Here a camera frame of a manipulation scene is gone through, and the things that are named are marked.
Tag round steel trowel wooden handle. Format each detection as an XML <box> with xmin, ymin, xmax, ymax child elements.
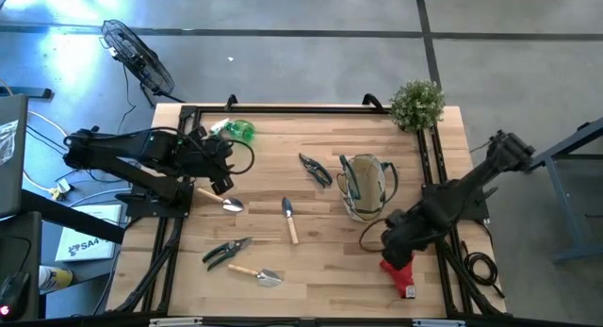
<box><xmin>196</xmin><ymin>187</ymin><xmax>246</xmax><ymax>213</ymax></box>

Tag cream teal-trimmed gardening bag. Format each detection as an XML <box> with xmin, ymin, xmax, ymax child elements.
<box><xmin>335</xmin><ymin>152</ymin><xmax>400</xmax><ymax>223</ymax></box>

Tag green plastic spray bottle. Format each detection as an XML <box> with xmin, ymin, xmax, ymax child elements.
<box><xmin>209</xmin><ymin>118</ymin><xmax>257</xmax><ymax>143</ymax></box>

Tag yellow power plug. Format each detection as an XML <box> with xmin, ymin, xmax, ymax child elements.
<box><xmin>48</xmin><ymin>179</ymin><xmax>73</xmax><ymax>203</ymax></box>

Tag black computer mouse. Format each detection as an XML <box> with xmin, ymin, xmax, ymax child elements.
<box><xmin>0</xmin><ymin>270</ymin><xmax>31</xmax><ymax>321</ymax></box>

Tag black desk beam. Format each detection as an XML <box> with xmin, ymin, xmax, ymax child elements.
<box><xmin>20</xmin><ymin>188</ymin><xmax>126</xmax><ymax>246</ymax></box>

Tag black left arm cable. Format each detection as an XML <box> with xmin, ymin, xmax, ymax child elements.
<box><xmin>220</xmin><ymin>137</ymin><xmax>256</xmax><ymax>176</ymax></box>

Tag black fan power cable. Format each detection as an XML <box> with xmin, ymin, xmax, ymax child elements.
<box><xmin>116</xmin><ymin>64</ymin><xmax>139</xmax><ymax>135</ymax></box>

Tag black side desk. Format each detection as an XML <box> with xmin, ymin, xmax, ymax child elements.
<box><xmin>0</xmin><ymin>210</ymin><xmax>44</xmax><ymax>321</ymax></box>

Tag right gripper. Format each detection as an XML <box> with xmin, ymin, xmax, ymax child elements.
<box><xmin>380</xmin><ymin>209</ymin><xmax>428</xmax><ymax>271</ymax></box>

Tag black pruner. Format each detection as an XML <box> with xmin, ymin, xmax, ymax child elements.
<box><xmin>298</xmin><ymin>152</ymin><xmax>334</xmax><ymax>189</ymax></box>

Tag white cardboard box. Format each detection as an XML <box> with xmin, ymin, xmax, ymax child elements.
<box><xmin>54</xmin><ymin>203</ymin><xmax>123</xmax><ymax>264</ymax></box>

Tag green potted plant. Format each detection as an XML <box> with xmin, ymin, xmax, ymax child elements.
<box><xmin>388</xmin><ymin>78</ymin><xmax>447</xmax><ymax>134</ymax></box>

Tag black floor fan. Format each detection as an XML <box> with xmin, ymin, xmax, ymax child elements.
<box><xmin>99</xmin><ymin>18</ymin><xmax>187</xmax><ymax>105</ymax></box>

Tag black aluminium table frame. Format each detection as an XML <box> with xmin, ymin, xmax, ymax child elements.
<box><xmin>106</xmin><ymin>93</ymin><xmax>508</xmax><ymax>319</ymax></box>

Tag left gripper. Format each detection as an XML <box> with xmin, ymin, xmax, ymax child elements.
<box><xmin>186</xmin><ymin>124</ymin><xmax>236</xmax><ymax>195</ymax></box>

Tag clear plastic bag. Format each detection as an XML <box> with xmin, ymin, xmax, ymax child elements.
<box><xmin>0</xmin><ymin>119</ymin><xmax>20</xmax><ymax>167</ymax></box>

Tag white power cable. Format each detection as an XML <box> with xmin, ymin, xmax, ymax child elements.
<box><xmin>25</xmin><ymin>108</ymin><xmax>72</xmax><ymax>139</ymax></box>

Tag yellow spray can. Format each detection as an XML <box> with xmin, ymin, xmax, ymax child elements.
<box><xmin>38</xmin><ymin>264</ymin><xmax>74</xmax><ymax>292</ymax></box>

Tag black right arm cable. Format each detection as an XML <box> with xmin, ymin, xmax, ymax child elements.
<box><xmin>358</xmin><ymin>217</ymin><xmax>390</xmax><ymax>253</ymax></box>

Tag white rounded bar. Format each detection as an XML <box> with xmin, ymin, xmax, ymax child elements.
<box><xmin>411</xmin><ymin>318</ymin><xmax>468</xmax><ymax>327</ymax></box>
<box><xmin>149</xmin><ymin>317</ymin><xmax>204</xmax><ymax>327</ymax></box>

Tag coiled black cable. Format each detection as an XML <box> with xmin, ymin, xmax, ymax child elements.
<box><xmin>460</xmin><ymin>239</ymin><xmax>507</xmax><ymax>300</ymax></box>

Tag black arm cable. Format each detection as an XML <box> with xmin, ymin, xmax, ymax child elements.
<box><xmin>358</xmin><ymin>217</ymin><xmax>390</xmax><ymax>253</ymax></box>
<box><xmin>220</xmin><ymin>137</ymin><xmax>256</xmax><ymax>176</ymax></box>

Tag blue-grey metal table frame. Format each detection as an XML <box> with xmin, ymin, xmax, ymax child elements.
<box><xmin>518</xmin><ymin>116</ymin><xmax>603</xmax><ymax>265</ymax></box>

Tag black flat bar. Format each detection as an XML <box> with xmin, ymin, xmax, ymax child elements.
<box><xmin>0</xmin><ymin>86</ymin><xmax>55</xmax><ymax>101</ymax></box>

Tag green-handled garden shears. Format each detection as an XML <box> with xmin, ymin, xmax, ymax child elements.
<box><xmin>202</xmin><ymin>236</ymin><xmax>253</xmax><ymax>272</ymax></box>

